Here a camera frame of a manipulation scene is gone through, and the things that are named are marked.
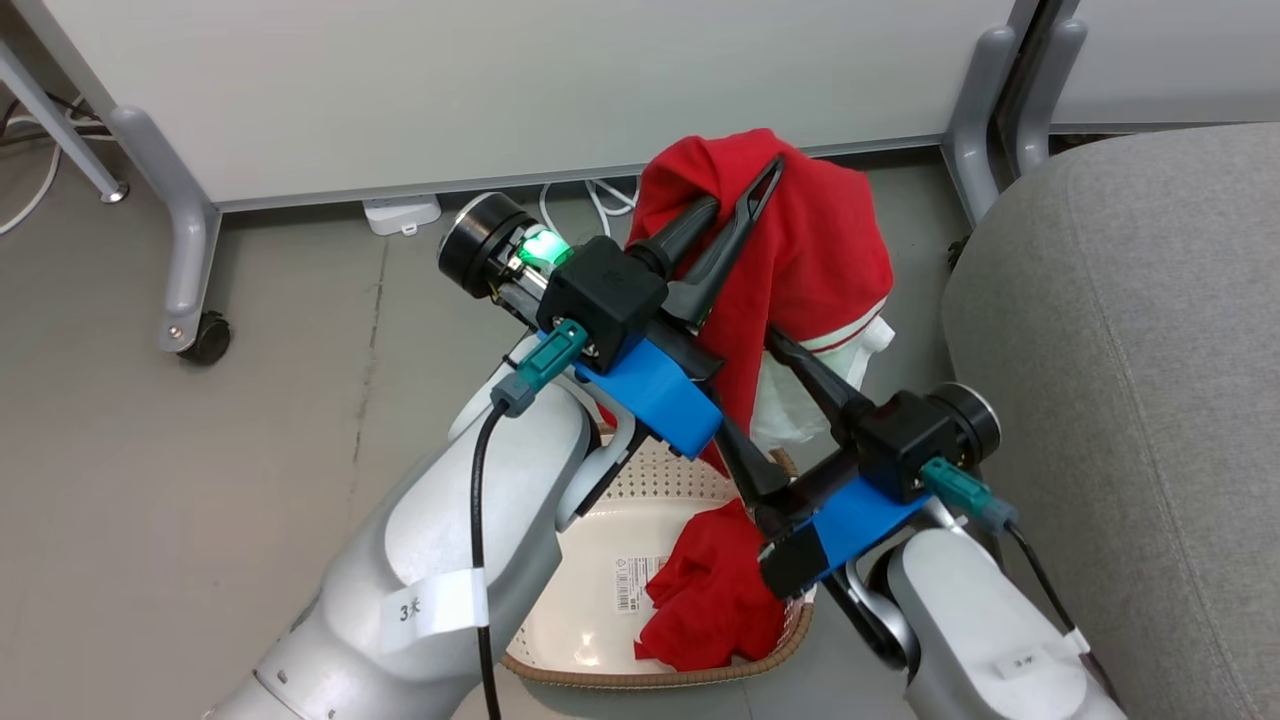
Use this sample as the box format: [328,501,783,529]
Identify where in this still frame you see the white barcode sticker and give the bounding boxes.
[612,555,673,613]

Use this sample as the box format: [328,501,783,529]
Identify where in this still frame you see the grey partition foot with caster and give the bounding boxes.
[108,103,223,353]

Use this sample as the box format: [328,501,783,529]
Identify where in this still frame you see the grey fabric sofa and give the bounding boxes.
[940,122,1280,720]

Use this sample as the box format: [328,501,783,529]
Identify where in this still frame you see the white looped floor cable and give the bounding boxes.
[538,178,641,241]

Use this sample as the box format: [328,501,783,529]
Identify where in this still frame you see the white curved floor cable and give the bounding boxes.
[0,140,63,237]

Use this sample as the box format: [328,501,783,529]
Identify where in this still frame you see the left black cable teal plug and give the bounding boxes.
[468,320,591,720]

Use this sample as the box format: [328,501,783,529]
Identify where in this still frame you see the black cable teal plug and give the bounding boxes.
[920,458,1121,701]
[468,320,591,720]

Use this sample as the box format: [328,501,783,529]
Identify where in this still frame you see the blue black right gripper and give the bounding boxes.
[715,328,1001,599]

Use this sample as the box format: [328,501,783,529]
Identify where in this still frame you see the black caster wheel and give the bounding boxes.
[178,310,233,366]

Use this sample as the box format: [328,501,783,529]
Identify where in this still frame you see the white power adapter box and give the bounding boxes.
[362,195,443,237]

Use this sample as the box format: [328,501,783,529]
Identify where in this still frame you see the narrow white partition panel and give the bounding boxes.
[1050,0,1280,133]

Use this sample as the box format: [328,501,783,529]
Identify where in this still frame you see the grey slanted table leg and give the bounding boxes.
[0,40,129,204]

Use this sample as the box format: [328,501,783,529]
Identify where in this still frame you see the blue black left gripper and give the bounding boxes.
[437,155,786,458]

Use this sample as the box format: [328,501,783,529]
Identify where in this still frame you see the right black cable teal plug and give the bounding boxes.
[920,458,1121,701]

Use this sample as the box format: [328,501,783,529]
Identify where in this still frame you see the black floor cables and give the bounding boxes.
[0,92,111,141]

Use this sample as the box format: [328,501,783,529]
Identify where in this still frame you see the red garment with white trim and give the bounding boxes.
[625,127,897,673]

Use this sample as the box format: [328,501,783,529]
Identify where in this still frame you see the cream perforated laundry basket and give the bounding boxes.
[500,425,816,691]

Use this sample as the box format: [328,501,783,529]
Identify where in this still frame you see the wide white partition panel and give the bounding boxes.
[10,0,1041,213]

